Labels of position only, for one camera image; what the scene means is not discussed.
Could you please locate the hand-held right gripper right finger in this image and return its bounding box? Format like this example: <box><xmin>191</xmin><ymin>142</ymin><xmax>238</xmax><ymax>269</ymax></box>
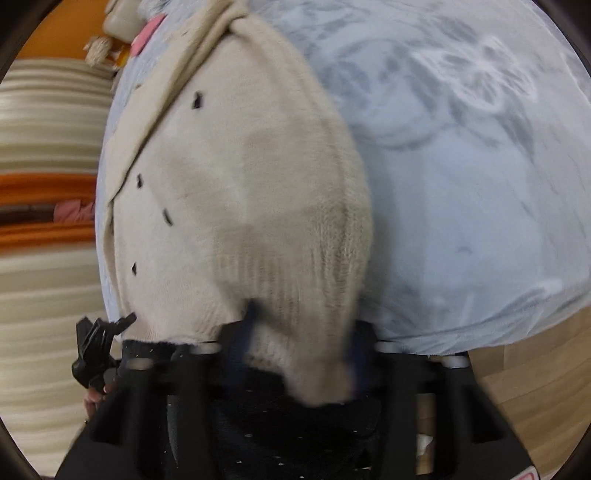
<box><xmin>350</xmin><ymin>322</ymin><xmax>532</xmax><ymax>480</ymax></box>

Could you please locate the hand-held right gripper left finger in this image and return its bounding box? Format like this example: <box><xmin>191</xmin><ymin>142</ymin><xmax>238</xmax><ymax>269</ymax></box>
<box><xmin>55</xmin><ymin>299</ymin><xmax>263</xmax><ymax>480</ymax></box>

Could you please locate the cream sweater with black hearts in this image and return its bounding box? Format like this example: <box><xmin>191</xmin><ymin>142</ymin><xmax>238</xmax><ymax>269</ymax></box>
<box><xmin>102</xmin><ymin>0</ymin><xmax>375</xmax><ymax>407</ymax></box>

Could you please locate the person's left hand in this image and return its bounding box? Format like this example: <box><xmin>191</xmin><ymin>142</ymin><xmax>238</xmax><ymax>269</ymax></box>
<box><xmin>84</xmin><ymin>381</ymin><xmax>114</xmax><ymax>423</ymax></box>

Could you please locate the pink hanging garment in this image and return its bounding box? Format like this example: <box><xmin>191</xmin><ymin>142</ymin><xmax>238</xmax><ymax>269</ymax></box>
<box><xmin>53</xmin><ymin>200</ymin><xmax>98</xmax><ymax>223</ymax></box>

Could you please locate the orange curtain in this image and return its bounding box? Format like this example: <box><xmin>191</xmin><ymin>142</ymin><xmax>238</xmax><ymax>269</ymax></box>
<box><xmin>0</xmin><ymin>173</ymin><xmax>100</xmax><ymax>241</ymax></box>

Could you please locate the bed with blue butterfly duvet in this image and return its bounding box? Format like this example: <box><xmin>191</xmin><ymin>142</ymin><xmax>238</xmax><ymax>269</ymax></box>
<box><xmin>95</xmin><ymin>0</ymin><xmax>591</xmax><ymax>356</ymax></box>

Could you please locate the pink cushion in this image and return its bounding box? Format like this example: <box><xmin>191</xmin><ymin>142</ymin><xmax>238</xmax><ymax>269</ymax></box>
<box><xmin>130</xmin><ymin>14</ymin><xmax>167</xmax><ymax>56</ymax></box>

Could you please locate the beige nightstand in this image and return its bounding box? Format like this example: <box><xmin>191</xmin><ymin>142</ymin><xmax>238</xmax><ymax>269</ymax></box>
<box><xmin>104</xmin><ymin>0</ymin><xmax>145</xmax><ymax>38</ymax></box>

